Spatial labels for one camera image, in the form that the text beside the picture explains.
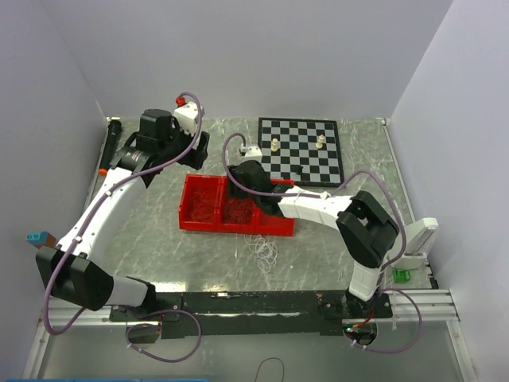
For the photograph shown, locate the black thin cable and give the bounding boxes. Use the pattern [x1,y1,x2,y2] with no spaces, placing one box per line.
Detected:
[222,198,255,224]

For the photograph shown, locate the red three-compartment plastic tray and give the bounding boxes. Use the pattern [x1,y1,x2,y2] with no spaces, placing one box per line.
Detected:
[179,173,295,236]

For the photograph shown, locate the red thin cable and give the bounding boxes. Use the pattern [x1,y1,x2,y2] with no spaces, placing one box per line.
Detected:
[186,189,220,222]

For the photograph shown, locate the white thin cable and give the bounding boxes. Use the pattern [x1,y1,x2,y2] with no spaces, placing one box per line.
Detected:
[244,234,279,274]

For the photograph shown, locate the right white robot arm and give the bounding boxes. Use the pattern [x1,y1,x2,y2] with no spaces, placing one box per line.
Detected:
[225,160,402,318]

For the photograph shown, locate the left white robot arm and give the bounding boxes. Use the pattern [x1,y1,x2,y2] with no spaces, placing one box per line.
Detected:
[36,102,209,320]

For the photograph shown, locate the cream chess piece left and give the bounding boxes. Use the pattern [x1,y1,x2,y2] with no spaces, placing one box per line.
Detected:
[270,138,278,152]

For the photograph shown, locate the cream chess piece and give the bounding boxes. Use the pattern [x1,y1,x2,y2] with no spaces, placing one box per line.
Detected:
[316,135,325,150]
[270,138,278,152]

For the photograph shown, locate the black grey chessboard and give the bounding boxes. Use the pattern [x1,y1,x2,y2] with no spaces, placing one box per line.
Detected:
[258,117,344,187]

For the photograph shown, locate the black marker orange cap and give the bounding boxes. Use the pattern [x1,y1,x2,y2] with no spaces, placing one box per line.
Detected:
[98,119,122,177]

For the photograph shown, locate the cream chess piece right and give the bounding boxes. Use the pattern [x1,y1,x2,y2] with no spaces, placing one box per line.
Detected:
[316,135,325,150]

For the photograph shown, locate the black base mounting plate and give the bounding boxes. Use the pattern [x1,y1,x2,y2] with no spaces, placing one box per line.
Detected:
[109,290,393,339]

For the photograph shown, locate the blue brown toy block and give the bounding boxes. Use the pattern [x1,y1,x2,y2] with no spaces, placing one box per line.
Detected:
[26,231,56,248]

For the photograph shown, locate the white grey wedge object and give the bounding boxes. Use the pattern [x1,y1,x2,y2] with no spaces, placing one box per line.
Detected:
[391,217,439,271]

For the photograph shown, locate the green small block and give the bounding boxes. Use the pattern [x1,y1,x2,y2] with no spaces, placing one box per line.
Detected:
[392,269,411,283]

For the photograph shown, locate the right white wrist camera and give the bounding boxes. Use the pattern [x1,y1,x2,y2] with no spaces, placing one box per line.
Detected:
[239,145,262,163]

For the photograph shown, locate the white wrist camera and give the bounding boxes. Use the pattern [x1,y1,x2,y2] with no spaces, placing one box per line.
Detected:
[239,145,262,163]
[173,95,199,136]

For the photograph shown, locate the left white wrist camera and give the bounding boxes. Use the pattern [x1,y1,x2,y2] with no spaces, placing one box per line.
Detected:
[173,95,199,136]

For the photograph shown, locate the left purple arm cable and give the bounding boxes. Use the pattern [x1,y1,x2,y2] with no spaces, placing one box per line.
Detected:
[42,92,206,362]

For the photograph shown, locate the thin dark floor cable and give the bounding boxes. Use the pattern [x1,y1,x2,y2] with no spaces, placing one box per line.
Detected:
[254,357,286,382]

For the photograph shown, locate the aluminium frame rail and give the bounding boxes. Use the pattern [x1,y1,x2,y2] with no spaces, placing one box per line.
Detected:
[22,290,476,381]

